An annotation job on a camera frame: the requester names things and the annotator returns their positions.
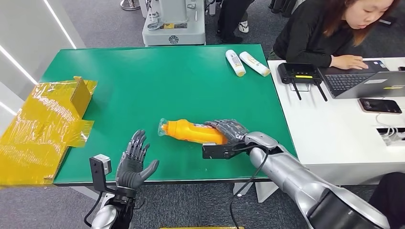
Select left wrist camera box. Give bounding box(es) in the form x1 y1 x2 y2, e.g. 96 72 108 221
89 154 112 193

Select white bottle with orange print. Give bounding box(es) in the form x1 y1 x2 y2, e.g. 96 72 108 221
239 51 271 77

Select standing person's legs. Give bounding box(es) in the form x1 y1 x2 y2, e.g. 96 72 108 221
216 0 257 44

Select orange bottle with clear cap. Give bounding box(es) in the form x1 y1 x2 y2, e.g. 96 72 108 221
157 118 229 146

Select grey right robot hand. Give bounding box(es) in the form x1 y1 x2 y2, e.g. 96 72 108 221
204 119 251 145

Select yellow taped cardboard box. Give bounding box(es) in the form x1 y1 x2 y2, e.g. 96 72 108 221
0 76 98 187

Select black router with antennas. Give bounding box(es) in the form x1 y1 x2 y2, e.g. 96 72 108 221
277 62 329 102

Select seated person at laptop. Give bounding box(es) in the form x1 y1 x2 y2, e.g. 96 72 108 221
267 0 403 71

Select person's hand on laptop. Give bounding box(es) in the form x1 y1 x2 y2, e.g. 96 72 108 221
330 54 369 71

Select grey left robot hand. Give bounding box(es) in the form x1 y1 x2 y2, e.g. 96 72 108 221
115 129 160 190

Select grey laptop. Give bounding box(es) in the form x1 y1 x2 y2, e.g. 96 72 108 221
318 60 405 100

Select black smartphone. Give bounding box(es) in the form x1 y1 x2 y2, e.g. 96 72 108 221
358 98 403 115

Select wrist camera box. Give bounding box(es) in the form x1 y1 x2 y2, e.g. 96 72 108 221
202 142 251 160
89 154 112 193

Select desk cable box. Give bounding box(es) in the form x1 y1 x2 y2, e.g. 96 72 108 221
376 127 405 146

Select black bag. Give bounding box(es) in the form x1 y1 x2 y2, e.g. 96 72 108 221
269 0 298 18

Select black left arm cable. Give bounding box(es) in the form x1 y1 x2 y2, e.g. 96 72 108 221
83 191 104 228

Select white table leg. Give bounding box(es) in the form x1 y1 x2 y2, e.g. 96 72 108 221
232 181 280 204
69 186 107 202

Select person in dark clothes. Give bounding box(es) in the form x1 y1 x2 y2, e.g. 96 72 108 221
368 172 405 229

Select white cable bundle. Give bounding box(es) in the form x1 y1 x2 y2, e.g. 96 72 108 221
375 113 405 142

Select white bottle with text label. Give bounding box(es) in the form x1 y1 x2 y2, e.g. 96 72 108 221
225 49 247 77

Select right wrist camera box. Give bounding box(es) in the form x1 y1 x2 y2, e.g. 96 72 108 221
202 142 251 160

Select chrome stand base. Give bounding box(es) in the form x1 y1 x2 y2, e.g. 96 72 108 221
120 0 141 11

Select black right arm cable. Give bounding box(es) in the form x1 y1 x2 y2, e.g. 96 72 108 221
228 144 270 229

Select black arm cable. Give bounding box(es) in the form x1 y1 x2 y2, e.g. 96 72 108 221
83 191 104 228
228 144 270 229

